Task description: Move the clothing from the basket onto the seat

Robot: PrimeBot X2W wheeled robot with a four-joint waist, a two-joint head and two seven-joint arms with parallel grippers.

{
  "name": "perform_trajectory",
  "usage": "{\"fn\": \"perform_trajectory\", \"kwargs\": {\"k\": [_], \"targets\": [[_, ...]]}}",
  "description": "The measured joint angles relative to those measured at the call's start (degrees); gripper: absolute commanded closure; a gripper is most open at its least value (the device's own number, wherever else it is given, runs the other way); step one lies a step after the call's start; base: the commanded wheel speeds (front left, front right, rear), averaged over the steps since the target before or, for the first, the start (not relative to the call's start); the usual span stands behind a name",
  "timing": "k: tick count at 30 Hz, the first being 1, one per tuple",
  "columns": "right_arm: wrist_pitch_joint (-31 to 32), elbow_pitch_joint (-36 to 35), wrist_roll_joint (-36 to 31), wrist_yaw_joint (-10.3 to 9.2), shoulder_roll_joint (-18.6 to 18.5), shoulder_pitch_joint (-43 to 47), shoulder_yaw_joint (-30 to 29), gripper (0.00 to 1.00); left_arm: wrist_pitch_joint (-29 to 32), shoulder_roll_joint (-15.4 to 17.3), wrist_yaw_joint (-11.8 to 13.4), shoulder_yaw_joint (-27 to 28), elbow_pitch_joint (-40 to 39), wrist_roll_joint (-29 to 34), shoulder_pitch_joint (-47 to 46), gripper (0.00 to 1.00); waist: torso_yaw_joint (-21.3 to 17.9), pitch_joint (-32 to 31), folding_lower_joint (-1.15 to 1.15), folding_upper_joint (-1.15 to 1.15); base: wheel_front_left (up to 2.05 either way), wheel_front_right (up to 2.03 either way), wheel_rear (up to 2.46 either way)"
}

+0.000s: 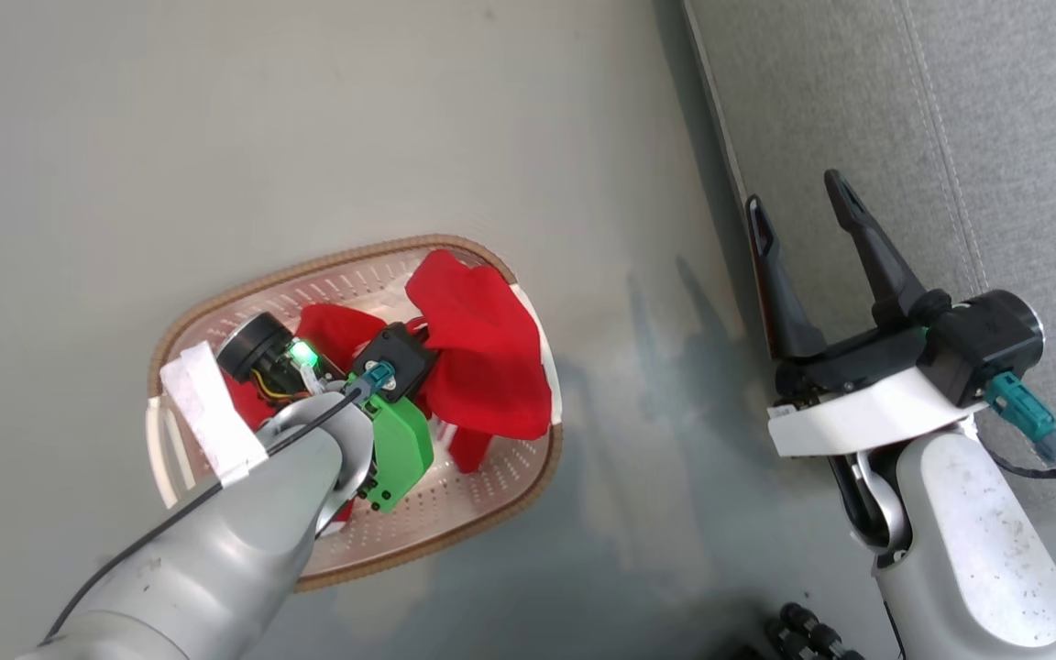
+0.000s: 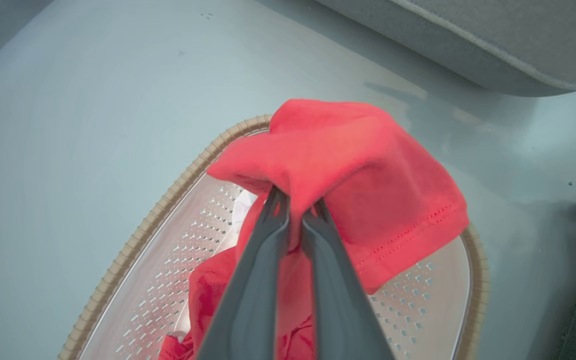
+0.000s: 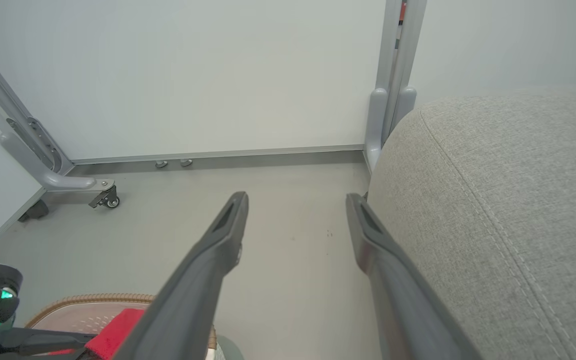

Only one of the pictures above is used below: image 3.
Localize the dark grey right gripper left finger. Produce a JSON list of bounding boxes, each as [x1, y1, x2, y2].
[[113, 191, 250, 360]]

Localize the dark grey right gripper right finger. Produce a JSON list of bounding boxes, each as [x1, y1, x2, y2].
[[345, 193, 485, 360]]

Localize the red and white clothing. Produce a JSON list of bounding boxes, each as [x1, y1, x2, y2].
[[48, 308, 146, 360]]

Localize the wicker rimmed laundry basket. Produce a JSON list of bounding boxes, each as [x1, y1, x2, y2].
[[24, 293, 218, 357]]

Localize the grey fabric ottoman seat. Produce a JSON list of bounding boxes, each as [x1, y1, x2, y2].
[[366, 85, 576, 360]]

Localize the grey partition leg with caster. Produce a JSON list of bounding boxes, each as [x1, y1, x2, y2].
[[0, 30, 121, 210]]

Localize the grey partition post, rounded feet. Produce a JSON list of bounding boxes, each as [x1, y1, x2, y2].
[[364, 0, 428, 173]]

